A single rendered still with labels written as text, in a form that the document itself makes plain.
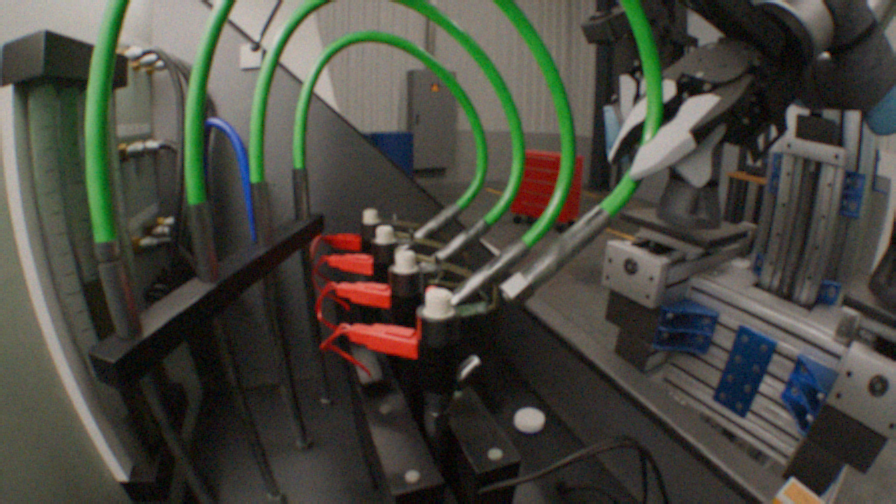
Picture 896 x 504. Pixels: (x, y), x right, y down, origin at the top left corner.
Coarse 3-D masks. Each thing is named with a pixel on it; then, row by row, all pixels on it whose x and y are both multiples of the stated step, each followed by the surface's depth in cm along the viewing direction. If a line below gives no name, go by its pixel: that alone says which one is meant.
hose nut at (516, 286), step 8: (512, 280) 27; (520, 280) 27; (504, 288) 27; (512, 288) 27; (520, 288) 26; (528, 288) 27; (504, 296) 27; (512, 296) 26; (520, 296) 26; (528, 296) 27; (520, 304) 27
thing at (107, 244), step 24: (120, 0) 13; (624, 0) 23; (120, 24) 13; (648, 24) 24; (96, 48) 13; (648, 48) 25; (96, 72) 13; (648, 72) 26; (96, 96) 14; (648, 96) 27; (96, 120) 14; (648, 120) 27; (96, 144) 15; (96, 168) 15; (96, 192) 15; (624, 192) 28; (96, 216) 16; (96, 240) 16; (120, 240) 17
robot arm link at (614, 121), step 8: (616, 0) 76; (616, 104) 74; (608, 112) 74; (616, 112) 73; (608, 120) 73; (616, 120) 72; (608, 128) 73; (616, 128) 72; (608, 136) 74; (616, 136) 73; (608, 144) 75; (608, 152) 77; (632, 152) 73; (624, 160) 76; (632, 160) 75
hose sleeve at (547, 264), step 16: (592, 208) 28; (576, 224) 28; (592, 224) 27; (608, 224) 28; (560, 240) 27; (576, 240) 27; (592, 240) 28; (544, 256) 27; (560, 256) 27; (528, 272) 27; (544, 272) 27
